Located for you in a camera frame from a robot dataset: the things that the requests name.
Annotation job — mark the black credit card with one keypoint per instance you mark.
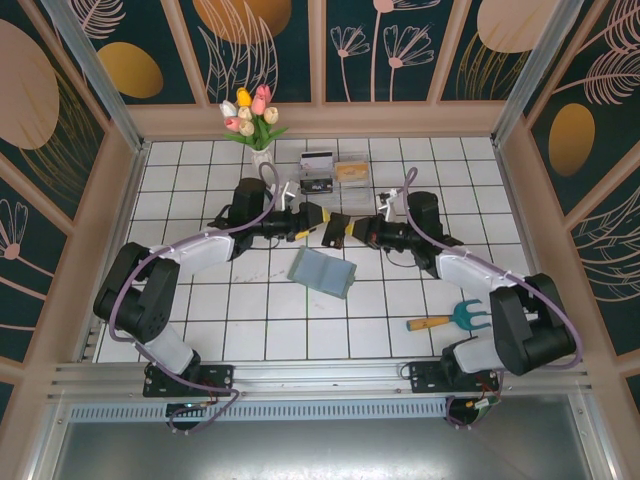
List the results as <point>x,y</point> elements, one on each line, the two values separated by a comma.
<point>336,231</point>

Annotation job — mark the black card with white print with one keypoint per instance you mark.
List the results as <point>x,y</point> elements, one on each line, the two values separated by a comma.
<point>317,186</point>

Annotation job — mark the green card holder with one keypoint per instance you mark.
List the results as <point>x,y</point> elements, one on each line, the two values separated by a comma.
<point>320,272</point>

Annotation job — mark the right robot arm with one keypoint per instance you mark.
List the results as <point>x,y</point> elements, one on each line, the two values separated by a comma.
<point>470,270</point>

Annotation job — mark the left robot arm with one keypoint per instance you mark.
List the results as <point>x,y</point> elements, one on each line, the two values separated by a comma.
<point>200,250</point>

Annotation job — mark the clear acrylic card organizer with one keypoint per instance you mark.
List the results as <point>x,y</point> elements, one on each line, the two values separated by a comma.
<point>355,192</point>

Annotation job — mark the orange credit card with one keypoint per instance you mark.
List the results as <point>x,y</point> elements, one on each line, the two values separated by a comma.
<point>352,171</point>

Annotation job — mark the white card with black stripe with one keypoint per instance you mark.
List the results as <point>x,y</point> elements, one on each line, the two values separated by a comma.
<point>316,159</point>

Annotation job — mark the white ribbed vase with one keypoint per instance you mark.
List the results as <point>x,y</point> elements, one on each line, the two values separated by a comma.
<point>257,160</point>

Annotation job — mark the artificial tulip bouquet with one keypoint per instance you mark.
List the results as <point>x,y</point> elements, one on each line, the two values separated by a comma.
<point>255,112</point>

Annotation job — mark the small green circuit board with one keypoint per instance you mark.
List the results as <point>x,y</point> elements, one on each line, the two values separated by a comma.
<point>485,405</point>

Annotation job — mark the aluminium front rail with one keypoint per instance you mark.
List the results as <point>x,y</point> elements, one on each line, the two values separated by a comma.
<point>320,375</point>

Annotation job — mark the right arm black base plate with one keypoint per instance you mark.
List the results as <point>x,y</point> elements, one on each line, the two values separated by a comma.
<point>425,377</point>

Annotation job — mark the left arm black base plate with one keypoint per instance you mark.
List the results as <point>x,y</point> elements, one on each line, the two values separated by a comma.
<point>220,380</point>

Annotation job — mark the aluminium corner post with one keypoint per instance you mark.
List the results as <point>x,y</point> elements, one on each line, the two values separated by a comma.
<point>100,75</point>
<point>535,75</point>

